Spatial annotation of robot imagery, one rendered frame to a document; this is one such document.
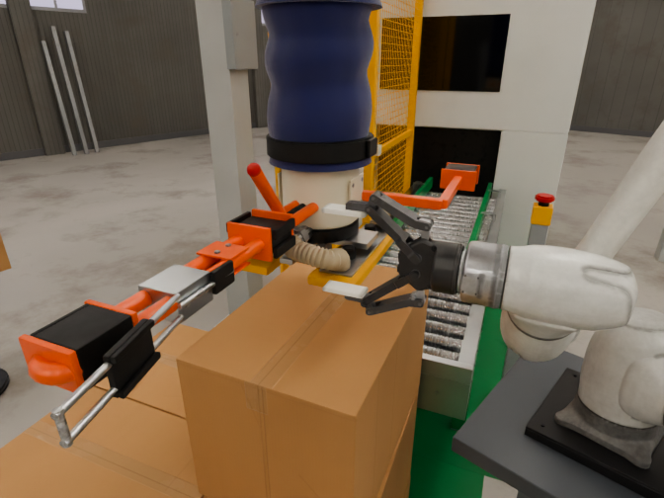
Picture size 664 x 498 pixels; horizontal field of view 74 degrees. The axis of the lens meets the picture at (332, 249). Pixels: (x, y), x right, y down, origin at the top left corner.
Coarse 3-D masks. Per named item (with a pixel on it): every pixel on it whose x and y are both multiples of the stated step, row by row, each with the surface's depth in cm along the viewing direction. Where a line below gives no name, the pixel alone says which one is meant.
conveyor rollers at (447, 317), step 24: (432, 192) 348; (432, 216) 297; (456, 216) 293; (456, 240) 259; (480, 240) 255; (384, 264) 224; (432, 312) 182; (456, 312) 187; (432, 336) 166; (456, 336) 171; (456, 360) 154
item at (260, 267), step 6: (252, 264) 91; (258, 264) 91; (264, 264) 91; (270, 264) 91; (276, 264) 93; (246, 270) 91; (252, 270) 91; (258, 270) 90; (264, 270) 90; (270, 270) 91
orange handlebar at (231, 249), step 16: (368, 192) 96; (384, 192) 96; (448, 192) 96; (288, 208) 87; (304, 208) 86; (432, 208) 92; (240, 240) 72; (256, 240) 71; (208, 256) 65; (224, 256) 64; (240, 256) 66; (128, 304) 53; (144, 304) 55; (160, 304) 52; (176, 304) 54; (160, 320) 52; (32, 368) 42; (48, 368) 42; (64, 368) 42; (80, 368) 43; (48, 384) 42
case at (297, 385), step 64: (256, 320) 104; (320, 320) 104; (384, 320) 104; (192, 384) 91; (256, 384) 83; (320, 384) 83; (384, 384) 93; (192, 448) 100; (256, 448) 90; (320, 448) 82; (384, 448) 104
